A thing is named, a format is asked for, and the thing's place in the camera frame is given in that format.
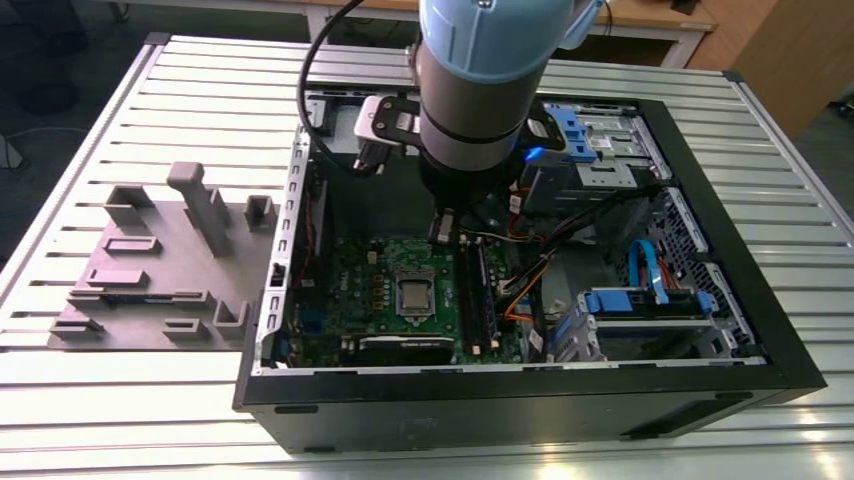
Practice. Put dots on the black open PC case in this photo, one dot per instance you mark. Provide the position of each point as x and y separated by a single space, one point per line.
467 415

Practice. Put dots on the wooden cabinet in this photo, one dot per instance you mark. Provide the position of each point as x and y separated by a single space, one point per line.
787 60

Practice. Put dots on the white rounded wrist camera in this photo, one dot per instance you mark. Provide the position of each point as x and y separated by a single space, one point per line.
547 135

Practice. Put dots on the black graphics card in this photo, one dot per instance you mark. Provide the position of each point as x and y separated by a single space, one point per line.
400 352

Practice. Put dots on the blue drive bay latch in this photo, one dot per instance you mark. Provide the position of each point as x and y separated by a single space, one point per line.
576 145

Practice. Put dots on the grey parts rack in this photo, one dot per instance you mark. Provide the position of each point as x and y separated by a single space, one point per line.
180 270

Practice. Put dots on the black RAM slot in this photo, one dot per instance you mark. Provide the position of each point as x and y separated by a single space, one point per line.
468 295

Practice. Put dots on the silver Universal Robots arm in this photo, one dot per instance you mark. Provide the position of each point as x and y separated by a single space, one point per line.
480 100

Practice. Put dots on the grey power supply unit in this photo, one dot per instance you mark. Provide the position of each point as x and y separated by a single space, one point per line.
373 200

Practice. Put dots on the black RAM stick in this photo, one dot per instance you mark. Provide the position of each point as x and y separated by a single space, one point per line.
485 300

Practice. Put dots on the silver CPU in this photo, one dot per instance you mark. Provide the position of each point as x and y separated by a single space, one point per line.
419 294

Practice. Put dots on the wooden desk white frame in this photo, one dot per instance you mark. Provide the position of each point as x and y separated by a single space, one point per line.
667 21

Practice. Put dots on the hard disk in blue carrier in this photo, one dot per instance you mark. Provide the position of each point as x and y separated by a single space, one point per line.
667 306

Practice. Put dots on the grey boxy wrist camera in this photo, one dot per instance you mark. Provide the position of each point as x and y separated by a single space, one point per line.
393 120

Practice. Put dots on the green Dell motherboard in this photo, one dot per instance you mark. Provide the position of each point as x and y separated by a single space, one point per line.
360 315

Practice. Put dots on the RAM stick gold contacts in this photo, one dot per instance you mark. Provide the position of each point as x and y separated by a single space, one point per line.
140 300

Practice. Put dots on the metal optical drive cage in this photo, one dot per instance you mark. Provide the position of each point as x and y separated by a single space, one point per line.
607 180

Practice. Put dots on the metal disk bay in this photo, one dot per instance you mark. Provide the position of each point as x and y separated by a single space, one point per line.
656 327

